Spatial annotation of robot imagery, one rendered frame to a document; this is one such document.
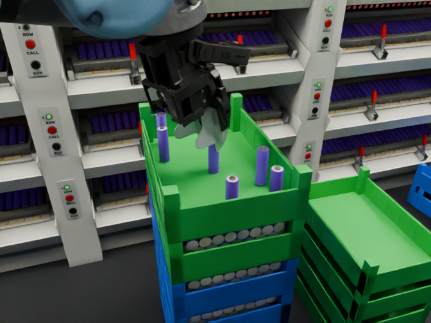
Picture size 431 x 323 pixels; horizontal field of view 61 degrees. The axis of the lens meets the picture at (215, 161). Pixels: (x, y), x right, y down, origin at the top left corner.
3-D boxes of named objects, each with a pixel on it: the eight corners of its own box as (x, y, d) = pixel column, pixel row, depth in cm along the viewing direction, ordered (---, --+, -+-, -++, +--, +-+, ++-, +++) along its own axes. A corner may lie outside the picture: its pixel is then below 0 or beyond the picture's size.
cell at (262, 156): (260, 152, 55) (257, 187, 59) (270, 150, 56) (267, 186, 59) (255, 146, 57) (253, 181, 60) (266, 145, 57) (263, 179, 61)
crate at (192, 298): (294, 292, 61) (299, 257, 57) (174, 321, 57) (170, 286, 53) (236, 190, 86) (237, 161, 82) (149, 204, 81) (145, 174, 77)
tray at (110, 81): (300, 83, 103) (316, 40, 92) (70, 109, 87) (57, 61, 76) (272, 40, 114) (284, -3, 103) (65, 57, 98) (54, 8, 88)
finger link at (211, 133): (196, 167, 58) (179, 118, 52) (222, 146, 60) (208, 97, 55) (210, 173, 56) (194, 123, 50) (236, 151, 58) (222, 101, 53)
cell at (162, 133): (170, 161, 66) (168, 128, 62) (160, 163, 65) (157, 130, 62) (169, 156, 67) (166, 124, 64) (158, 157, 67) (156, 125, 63)
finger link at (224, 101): (206, 127, 57) (190, 77, 51) (214, 121, 57) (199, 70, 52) (228, 135, 54) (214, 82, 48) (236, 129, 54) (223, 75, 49)
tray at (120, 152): (292, 145, 113) (306, 113, 102) (85, 179, 97) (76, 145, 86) (268, 100, 124) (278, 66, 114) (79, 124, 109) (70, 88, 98)
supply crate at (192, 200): (306, 217, 53) (314, 170, 49) (167, 245, 48) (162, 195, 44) (238, 128, 78) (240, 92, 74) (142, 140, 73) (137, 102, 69)
